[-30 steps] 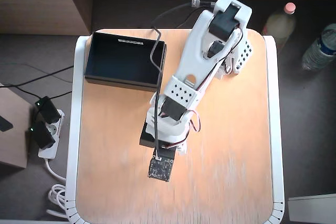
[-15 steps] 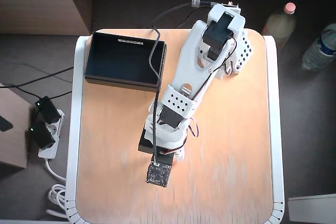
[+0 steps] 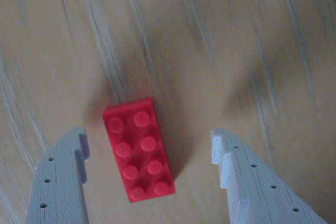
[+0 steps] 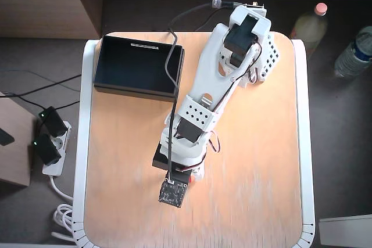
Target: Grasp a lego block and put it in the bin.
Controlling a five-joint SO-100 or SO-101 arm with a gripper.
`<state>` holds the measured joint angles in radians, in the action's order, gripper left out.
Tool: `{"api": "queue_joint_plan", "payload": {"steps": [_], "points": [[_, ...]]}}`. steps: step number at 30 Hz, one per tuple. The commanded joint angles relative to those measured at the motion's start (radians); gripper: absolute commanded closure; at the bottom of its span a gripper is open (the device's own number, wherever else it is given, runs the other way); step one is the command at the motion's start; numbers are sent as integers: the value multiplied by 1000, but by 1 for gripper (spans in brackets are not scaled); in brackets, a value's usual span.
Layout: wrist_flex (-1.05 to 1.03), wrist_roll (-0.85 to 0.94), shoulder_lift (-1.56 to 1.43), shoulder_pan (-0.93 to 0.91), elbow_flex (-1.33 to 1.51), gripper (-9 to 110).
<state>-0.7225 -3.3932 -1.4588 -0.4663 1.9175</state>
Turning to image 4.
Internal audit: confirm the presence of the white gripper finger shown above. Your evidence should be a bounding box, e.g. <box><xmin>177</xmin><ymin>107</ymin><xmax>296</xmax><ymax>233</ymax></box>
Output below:
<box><xmin>192</xmin><ymin>166</ymin><xmax>206</xmax><ymax>184</ymax></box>

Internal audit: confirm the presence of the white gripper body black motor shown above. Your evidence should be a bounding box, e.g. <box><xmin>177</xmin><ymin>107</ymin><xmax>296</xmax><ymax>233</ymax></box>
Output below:
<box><xmin>153</xmin><ymin>136</ymin><xmax>210</xmax><ymax>182</ymax></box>

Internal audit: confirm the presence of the black rectangular bin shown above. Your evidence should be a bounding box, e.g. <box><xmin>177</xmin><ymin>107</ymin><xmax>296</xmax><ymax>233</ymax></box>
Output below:
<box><xmin>92</xmin><ymin>35</ymin><xmax>186</xmax><ymax>103</ymax></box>

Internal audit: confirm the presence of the white power strip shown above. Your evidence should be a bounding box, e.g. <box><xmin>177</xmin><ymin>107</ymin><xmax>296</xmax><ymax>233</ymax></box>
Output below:
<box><xmin>42</xmin><ymin>120</ymin><xmax>73</xmax><ymax>177</ymax></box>

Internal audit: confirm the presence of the black power adapter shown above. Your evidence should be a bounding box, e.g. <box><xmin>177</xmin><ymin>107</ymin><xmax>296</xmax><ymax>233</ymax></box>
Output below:
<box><xmin>38</xmin><ymin>107</ymin><xmax>68</xmax><ymax>138</ymax></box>
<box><xmin>31</xmin><ymin>134</ymin><xmax>62</xmax><ymax>166</ymax></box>

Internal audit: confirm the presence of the white box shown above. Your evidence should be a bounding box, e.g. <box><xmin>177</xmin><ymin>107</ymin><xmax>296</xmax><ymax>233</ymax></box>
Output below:
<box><xmin>318</xmin><ymin>214</ymin><xmax>372</xmax><ymax>248</ymax></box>

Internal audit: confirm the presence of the brown wooden box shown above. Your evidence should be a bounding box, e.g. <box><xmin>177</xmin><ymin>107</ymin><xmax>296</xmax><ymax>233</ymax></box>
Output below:
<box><xmin>0</xmin><ymin>91</ymin><xmax>36</xmax><ymax>188</ymax></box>

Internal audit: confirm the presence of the yellow bottle pink cap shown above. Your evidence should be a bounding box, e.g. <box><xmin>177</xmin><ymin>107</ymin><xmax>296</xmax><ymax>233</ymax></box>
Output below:
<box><xmin>290</xmin><ymin>2</ymin><xmax>329</xmax><ymax>54</ymax></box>

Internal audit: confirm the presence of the small black flat object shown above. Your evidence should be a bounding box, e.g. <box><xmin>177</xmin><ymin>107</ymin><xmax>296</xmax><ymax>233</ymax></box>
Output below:
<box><xmin>0</xmin><ymin>128</ymin><xmax>15</xmax><ymax>146</ymax></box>

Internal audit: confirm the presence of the clear plastic water bottle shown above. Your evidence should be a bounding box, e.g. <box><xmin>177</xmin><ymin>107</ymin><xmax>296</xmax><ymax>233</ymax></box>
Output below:
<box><xmin>334</xmin><ymin>26</ymin><xmax>372</xmax><ymax>79</ymax></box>

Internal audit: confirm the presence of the black camera cable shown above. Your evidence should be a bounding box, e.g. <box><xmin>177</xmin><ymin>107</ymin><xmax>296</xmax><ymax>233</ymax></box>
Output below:
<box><xmin>164</xmin><ymin>0</ymin><xmax>222</xmax><ymax>182</ymax></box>

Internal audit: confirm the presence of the black camera circuit board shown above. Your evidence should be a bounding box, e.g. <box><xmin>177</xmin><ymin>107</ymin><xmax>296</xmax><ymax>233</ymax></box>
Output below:
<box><xmin>158</xmin><ymin>178</ymin><xmax>188</xmax><ymax>209</ymax></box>

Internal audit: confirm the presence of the white power strip cable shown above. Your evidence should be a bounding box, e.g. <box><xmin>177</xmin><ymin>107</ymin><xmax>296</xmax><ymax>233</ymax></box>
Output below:
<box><xmin>49</xmin><ymin>174</ymin><xmax>77</xmax><ymax>245</ymax></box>

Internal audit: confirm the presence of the thin black floor cable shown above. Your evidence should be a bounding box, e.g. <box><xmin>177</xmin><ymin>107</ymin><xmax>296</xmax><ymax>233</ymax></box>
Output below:
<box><xmin>0</xmin><ymin>74</ymin><xmax>82</xmax><ymax>98</ymax></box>

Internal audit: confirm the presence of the black extension cable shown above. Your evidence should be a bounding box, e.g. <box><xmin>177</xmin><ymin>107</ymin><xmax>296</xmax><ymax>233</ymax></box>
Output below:
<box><xmin>193</xmin><ymin>0</ymin><xmax>241</xmax><ymax>33</ymax></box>

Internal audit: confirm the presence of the brown wooden bed frame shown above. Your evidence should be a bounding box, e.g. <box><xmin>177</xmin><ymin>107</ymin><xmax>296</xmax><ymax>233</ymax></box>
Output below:
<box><xmin>0</xmin><ymin>0</ymin><xmax>372</xmax><ymax>39</ymax></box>

